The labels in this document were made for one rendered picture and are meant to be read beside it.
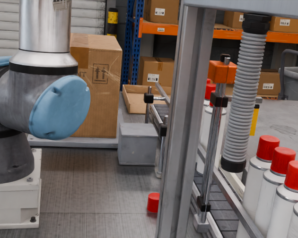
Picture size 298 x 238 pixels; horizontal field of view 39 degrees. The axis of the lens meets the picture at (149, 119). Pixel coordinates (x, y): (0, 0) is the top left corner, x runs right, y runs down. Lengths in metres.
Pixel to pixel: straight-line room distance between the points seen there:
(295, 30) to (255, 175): 4.45
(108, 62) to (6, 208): 0.54
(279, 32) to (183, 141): 4.31
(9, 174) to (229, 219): 0.44
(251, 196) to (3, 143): 0.46
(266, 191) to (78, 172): 0.56
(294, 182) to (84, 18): 4.53
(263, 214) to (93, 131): 0.70
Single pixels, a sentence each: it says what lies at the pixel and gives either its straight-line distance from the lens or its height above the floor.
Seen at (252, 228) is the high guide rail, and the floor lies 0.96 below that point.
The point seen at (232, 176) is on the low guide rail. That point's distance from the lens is 0.98.
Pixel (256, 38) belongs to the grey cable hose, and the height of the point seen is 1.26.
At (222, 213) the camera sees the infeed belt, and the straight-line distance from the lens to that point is 0.89.
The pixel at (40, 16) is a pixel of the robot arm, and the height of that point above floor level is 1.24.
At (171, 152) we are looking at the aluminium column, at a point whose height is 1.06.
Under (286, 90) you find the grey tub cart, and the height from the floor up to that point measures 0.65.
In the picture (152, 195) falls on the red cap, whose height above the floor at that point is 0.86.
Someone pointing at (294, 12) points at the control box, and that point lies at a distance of 0.56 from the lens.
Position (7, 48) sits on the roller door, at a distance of 5.12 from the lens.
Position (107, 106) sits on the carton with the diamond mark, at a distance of 1.26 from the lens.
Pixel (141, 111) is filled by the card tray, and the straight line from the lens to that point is 1.64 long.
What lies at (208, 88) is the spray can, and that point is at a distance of 1.04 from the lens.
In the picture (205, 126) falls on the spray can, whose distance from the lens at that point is 1.00.
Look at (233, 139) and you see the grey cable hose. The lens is 0.58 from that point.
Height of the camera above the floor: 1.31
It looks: 18 degrees down
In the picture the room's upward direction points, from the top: 5 degrees clockwise
